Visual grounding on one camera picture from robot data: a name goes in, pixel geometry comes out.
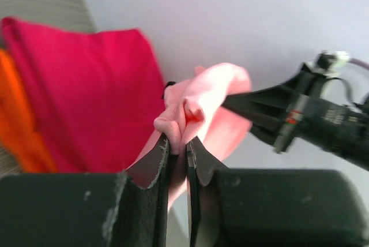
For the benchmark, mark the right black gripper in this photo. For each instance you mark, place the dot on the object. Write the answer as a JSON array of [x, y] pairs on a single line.
[[338, 129]]

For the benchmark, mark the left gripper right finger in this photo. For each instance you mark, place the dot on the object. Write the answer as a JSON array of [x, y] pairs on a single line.
[[270, 207]]

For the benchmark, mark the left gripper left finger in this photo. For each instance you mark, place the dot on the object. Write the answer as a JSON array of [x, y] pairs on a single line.
[[128, 208]]

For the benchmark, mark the light pink t shirt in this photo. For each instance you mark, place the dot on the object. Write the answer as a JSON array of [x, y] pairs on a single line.
[[188, 109]]

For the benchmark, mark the folded magenta t shirt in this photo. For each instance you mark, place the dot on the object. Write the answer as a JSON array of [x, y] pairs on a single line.
[[79, 86]]

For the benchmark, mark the folded orange t shirt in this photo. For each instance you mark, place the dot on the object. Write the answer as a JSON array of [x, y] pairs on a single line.
[[19, 132]]

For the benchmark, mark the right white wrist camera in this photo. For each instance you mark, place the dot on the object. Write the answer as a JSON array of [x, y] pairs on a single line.
[[328, 60]]

